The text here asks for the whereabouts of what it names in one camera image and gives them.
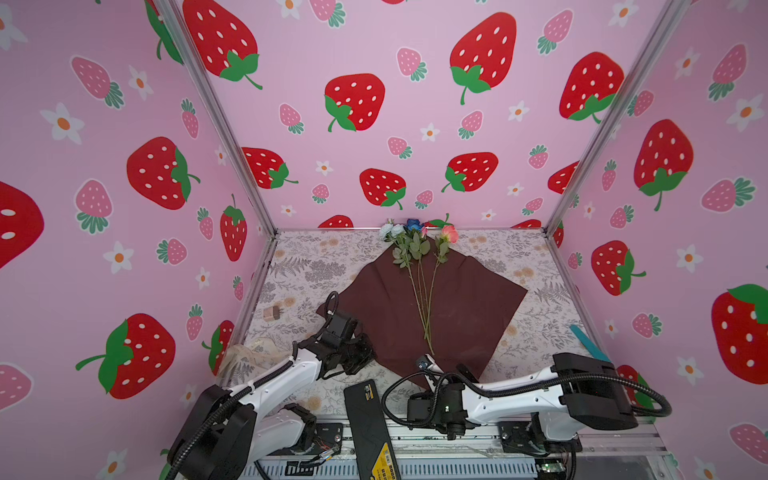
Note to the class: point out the large pink fake rose stem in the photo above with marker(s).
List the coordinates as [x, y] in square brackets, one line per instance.
[447, 236]

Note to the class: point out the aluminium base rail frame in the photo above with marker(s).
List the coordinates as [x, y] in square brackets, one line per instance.
[418, 454]

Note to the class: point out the blue fake rose stem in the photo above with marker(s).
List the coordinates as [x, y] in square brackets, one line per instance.
[414, 237]

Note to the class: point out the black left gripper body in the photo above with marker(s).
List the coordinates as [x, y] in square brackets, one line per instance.
[356, 353]

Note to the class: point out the small brown ribbon spool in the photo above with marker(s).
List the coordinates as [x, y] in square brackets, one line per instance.
[272, 313]

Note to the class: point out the white fake flower stem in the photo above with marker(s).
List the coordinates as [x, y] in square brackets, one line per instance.
[395, 234]

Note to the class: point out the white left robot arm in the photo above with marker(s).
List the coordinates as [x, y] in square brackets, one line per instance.
[231, 428]

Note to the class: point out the aluminium corner post right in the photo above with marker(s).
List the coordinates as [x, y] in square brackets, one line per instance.
[669, 18]

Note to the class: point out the teal flat stick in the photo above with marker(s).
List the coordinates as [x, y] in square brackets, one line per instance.
[588, 344]

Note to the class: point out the dark red wrapping paper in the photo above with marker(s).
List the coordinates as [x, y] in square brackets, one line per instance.
[472, 307]

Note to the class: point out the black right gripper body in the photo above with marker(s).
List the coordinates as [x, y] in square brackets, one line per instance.
[420, 395]

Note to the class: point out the beige ribbon pile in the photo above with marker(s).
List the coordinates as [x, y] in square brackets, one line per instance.
[242, 363]

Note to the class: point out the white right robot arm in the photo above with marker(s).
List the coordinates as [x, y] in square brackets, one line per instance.
[538, 414]

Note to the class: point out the black flat device yellow label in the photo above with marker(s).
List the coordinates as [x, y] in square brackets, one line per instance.
[374, 452]

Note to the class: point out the small pink fake rose stem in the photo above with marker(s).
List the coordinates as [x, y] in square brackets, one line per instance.
[424, 249]

